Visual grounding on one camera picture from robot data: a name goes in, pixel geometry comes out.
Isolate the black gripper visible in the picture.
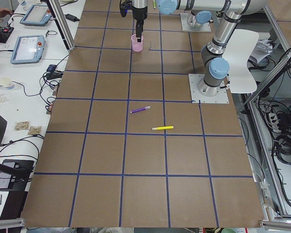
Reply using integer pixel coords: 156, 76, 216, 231
131, 0, 147, 43

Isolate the purple pen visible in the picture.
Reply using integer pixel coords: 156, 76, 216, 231
130, 106, 151, 114

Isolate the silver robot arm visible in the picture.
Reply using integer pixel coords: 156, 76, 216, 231
187, 10, 211, 27
156, 0, 267, 97

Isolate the pink mesh cup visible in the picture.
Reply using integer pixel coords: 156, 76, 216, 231
131, 34, 143, 52

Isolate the black power adapter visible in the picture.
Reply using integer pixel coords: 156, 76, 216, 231
65, 14, 80, 22

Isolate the small blue black adapter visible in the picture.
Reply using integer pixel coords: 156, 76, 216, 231
47, 64, 57, 73

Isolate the far blue teach pendant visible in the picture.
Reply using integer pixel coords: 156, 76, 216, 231
20, 4, 52, 26

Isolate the blue teach pendant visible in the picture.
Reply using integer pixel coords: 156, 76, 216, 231
20, 4, 52, 26
10, 35, 45, 65

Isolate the white plastic chair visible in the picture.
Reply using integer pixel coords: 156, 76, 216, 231
223, 29, 259, 94

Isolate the yellow pen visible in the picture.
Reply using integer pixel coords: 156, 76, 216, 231
151, 126, 174, 131

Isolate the near blue teach pendant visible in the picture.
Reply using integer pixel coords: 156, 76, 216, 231
10, 35, 45, 65

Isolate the snack bag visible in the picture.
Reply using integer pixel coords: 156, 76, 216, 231
14, 121, 30, 131
28, 126, 43, 135

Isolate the black monitor stand base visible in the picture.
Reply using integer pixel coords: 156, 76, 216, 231
0, 159, 34, 191

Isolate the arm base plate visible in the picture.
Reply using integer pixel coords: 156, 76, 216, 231
189, 74, 229, 104
180, 13, 211, 33

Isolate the aluminium frame post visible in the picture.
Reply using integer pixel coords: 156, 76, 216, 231
47, 0, 75, 51

